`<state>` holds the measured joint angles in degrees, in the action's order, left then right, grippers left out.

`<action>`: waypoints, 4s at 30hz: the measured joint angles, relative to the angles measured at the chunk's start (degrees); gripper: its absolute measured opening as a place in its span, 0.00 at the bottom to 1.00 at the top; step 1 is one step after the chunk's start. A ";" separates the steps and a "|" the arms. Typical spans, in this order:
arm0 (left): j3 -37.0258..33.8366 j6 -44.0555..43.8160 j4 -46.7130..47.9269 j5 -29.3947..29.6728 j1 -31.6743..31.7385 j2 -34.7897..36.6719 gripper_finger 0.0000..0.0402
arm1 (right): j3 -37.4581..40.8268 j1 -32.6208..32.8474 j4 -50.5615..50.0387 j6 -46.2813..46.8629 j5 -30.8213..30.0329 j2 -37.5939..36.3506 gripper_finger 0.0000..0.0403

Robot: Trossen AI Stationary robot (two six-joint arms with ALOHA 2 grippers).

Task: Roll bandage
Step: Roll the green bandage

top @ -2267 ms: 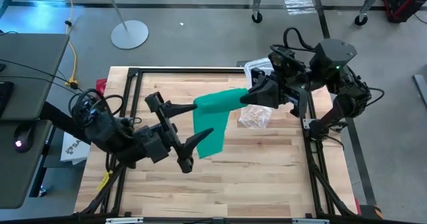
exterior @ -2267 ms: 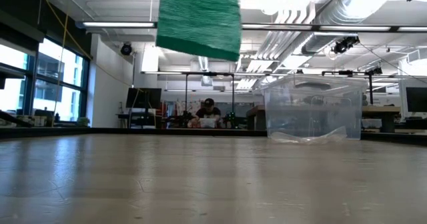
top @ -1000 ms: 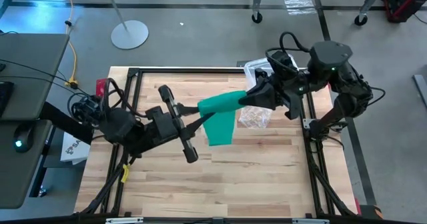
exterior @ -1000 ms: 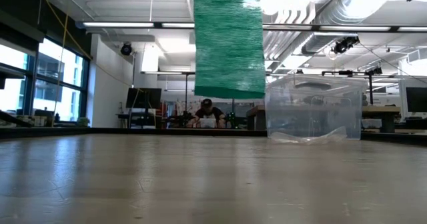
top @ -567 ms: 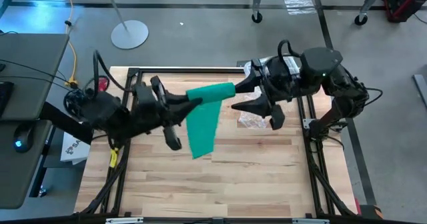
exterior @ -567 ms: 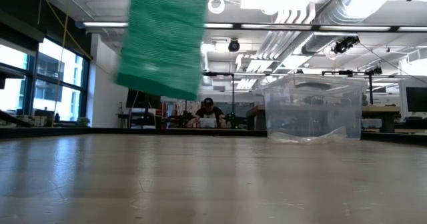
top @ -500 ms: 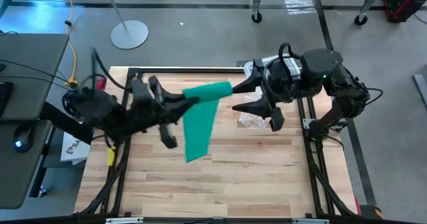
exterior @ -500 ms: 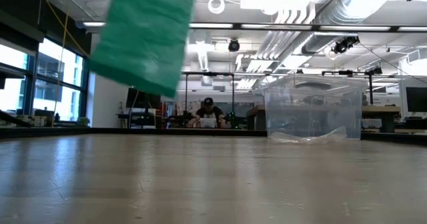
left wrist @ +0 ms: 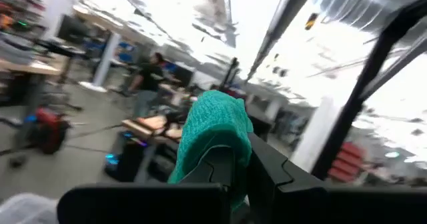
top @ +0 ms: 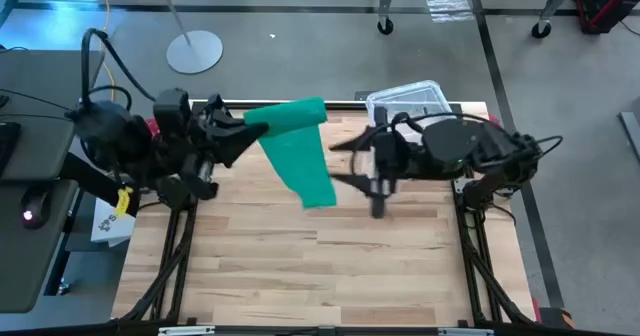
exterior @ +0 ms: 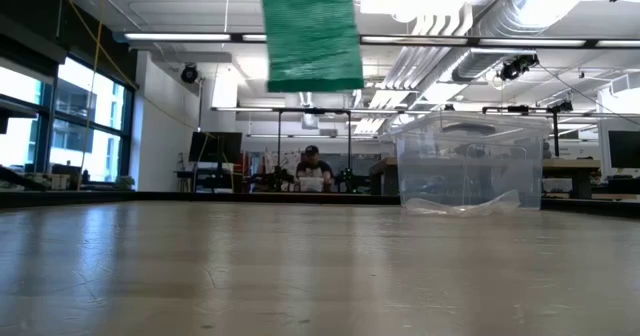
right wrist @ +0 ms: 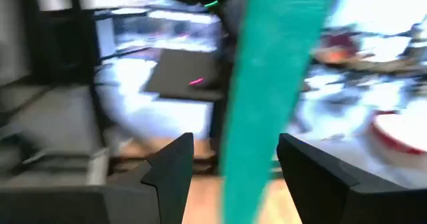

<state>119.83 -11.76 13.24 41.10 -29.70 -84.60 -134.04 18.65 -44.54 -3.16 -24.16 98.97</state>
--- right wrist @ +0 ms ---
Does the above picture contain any dark grey desk panel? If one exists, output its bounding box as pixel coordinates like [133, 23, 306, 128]
[145, 47, 225, 102]

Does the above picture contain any cluttered wooden table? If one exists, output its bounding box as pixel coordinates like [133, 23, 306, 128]
[313, 27, 427, 75]

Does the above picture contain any white floor lamp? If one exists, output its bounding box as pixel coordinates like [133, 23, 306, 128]
[366, 109, 427, 158]

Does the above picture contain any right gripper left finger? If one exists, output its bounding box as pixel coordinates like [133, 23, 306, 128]
[0, 132, 195, 224]

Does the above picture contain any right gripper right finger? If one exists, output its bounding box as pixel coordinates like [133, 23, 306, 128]
[276, 133, 427, 224]

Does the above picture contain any green elastic bandage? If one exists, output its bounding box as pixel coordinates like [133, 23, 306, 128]
[220, 0, 341, 224]

